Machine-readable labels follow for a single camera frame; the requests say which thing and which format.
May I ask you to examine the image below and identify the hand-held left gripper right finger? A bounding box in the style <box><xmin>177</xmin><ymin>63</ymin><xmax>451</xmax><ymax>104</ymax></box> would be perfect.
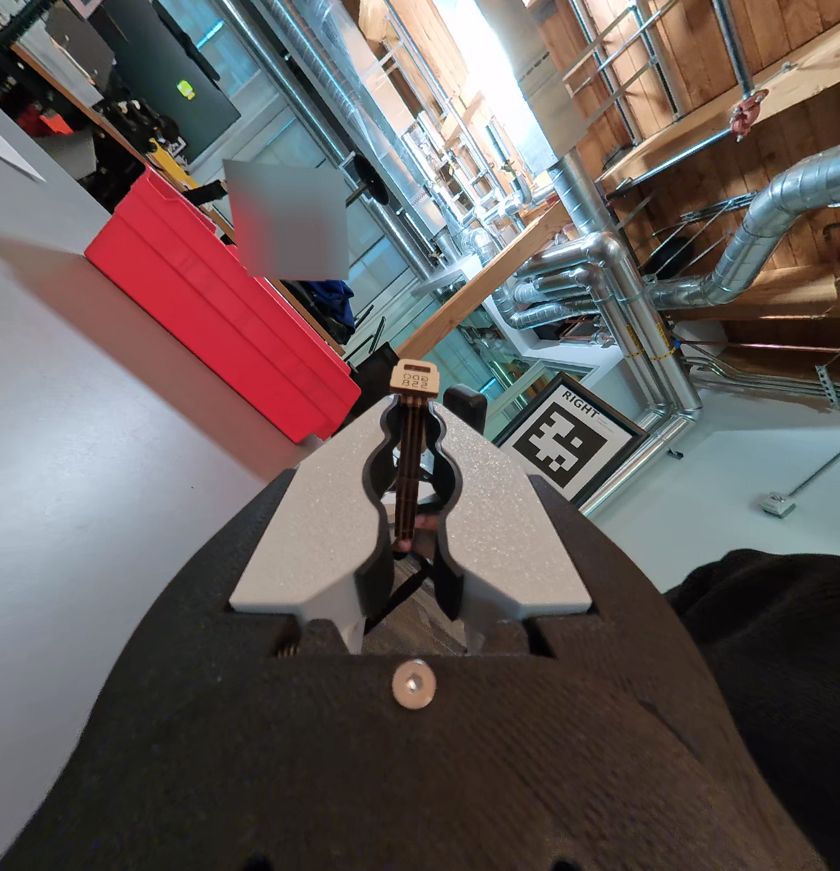
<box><xmin>430</xmin><ymin>401</ymin><xmax>594</xmax><ymax>623</ymax></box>

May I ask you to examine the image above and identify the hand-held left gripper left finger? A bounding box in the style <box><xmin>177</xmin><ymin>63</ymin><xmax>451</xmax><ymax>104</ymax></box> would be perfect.
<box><xmin>228</xmin><ymin>396</ymin><xmax>398</xmax><ymax>653</ymax></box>

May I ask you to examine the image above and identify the layered wooden puzzle piece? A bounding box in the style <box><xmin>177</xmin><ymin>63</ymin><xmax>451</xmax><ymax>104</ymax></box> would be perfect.
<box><xmin>390</xmin><ymin>358</ymin><xmax>440</xmax><ymax>540</ymax></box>

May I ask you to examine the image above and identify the person's right forearm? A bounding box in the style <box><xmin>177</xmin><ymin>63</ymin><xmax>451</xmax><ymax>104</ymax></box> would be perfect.
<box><xmin>664</xmin><ymin>548</ymin><xmax>840</xmax><ymax>871</ymax></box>

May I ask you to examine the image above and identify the person's right hand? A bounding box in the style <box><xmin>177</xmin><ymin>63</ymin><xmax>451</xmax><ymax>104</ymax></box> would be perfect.
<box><xmin>395</xmin><ymin>512</ymin><xmax>443</xmax><ymax>555</ymax></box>

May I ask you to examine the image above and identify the black framed marker poster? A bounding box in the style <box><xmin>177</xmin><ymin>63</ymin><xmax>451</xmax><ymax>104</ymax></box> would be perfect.
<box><xmin>493</xmin><ymin>372</ymin><xmax>650</xmax><ymax>510</ymax></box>

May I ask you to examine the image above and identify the wooden ceiling beam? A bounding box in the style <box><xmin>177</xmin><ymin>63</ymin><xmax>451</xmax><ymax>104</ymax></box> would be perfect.
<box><xmin>396</xmin><ymin>197</ymin><xmax>574</xmax><ymax>362</ymax></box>

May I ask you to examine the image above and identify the bundle of silver insulated pipes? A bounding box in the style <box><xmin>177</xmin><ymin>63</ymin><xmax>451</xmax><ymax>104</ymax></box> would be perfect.
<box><xmin>495</xmin><ymin>231</ymin><xmax>703</xmax><ymax>464</ymax></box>

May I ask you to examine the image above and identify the black round disc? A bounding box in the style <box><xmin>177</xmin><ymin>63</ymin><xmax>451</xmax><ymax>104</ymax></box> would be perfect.
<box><xmin>345</xmin><ymin>152</ymin><xmax>390</xmax><ymax>206</ymax></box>

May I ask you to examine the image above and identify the red plastic bin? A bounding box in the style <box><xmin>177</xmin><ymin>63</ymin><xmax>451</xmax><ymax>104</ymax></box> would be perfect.
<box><xmin>84</xmin><ymin>166</ymin><xmax>362</xmax><ymax>445</ymax></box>

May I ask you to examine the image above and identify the silver ceiling duct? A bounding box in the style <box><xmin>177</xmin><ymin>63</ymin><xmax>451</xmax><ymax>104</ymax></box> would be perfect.
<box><xmin>250</xmin><ymin>0</ymin><xmax>462</xmax><ymax>273</ymax></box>

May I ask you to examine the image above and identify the silver spiral duct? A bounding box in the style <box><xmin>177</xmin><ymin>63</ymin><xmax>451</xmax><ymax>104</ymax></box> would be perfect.
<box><xmin>648</xmin><ymin>139</ymin><xmax>840</xmax><ymax>310</ymax></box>

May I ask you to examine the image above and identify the dark wall screen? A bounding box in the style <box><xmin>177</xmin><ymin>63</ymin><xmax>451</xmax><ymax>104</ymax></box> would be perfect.
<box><xmin>93</xmin><ymin>0</ymin><xmax>243</xmax><ymax>163</ymax></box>

